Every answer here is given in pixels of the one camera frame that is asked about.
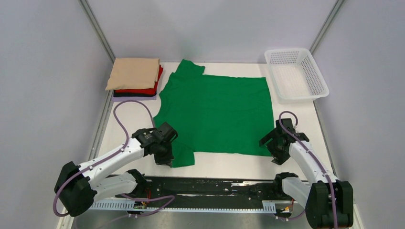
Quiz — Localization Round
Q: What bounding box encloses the green t shirt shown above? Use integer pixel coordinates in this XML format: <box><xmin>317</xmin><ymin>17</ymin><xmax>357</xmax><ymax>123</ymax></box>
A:
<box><xmin>154</xmin><ymin>60</ymin><xmax>275</xmax><ymax>167</ymax></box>

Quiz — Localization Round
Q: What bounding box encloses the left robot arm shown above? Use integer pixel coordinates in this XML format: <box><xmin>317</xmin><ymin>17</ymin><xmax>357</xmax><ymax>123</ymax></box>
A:
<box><xmin>54</xmin><ymin>122</ymin><xmax>178</xmax><ymax>217</ymax></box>

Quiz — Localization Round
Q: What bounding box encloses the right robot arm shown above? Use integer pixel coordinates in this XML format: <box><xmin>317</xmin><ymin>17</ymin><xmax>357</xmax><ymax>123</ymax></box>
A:
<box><xmin>259</xmin><ymin>118</ymin><xmax>354</xmax><ymax>229</ymax></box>

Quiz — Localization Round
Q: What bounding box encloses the folded red t shirt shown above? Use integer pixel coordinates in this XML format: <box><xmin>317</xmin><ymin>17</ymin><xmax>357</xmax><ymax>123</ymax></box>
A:
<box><xmin>114</xmin><ymin>64</ymin><xmax>164</xmax><ymax>96</ymax></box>

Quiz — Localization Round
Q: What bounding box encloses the folded black t shirt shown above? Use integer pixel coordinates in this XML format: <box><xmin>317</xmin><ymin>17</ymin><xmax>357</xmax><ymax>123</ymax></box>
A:
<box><xmin>113</xmin><ymin>91</ymin><xmax>157</xmax><ymax>97</ymax></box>

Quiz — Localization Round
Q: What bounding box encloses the white plastic basket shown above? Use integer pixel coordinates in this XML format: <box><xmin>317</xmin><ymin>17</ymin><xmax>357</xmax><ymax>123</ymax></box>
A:
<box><xmin>264</xmin><ymin>48</ymin><xmax>330</xmax><ymax>104</ymax></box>

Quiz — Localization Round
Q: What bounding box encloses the folded beige t shirt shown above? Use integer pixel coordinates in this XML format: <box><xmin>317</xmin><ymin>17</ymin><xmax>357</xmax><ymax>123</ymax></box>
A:
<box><xmin>105</xmin><ymin>58</ymin><xmax>160</xmax><ymax>91</ymax></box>

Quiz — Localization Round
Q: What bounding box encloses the right corner metal strip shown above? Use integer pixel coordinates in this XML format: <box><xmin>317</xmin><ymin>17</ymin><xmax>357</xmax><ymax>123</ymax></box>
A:
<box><xmin>309</xmin><ymin>0</ymin><xmax>346</xmax><ymax>54</ymax></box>

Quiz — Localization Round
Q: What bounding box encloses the corner metal strip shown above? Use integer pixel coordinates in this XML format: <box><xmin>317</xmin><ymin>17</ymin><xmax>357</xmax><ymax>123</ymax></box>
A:
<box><xmin>78</xmin><ymin>0</ymin><xmax>116</xmax><ymax>62</ymax></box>
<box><xmin>309</xmin><ymin>0</ymin><xmax>346</xmax><ymax>54</ymax></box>

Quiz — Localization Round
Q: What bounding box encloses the left corner metal strip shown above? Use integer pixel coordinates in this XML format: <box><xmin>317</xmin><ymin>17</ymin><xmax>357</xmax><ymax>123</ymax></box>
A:
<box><xmin>78</xmin><ymin>0</ymin><xmax>116</xmax><ymax>62</ymax></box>

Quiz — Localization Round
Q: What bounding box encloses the aluminium frame rail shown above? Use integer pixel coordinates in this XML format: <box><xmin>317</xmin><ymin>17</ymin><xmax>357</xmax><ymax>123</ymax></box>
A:
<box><xmin>66</xmin><ymin>177</ymin><xmax>356</xmax><ymax>205</ymax></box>

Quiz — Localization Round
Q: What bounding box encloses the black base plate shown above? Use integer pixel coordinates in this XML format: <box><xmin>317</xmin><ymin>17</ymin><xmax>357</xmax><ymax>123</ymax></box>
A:
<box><xmin>128</xmin><ymin>176</ymin><xmax>292</xmax><ymax>208</ymax></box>

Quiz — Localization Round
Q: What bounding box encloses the white slotted cable duct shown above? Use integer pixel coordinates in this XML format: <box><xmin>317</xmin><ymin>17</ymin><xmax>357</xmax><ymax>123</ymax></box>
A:
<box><xmin>89</xmin><ymin>199</ymin><xmax>277</xmax><ymax>214</ymax></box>

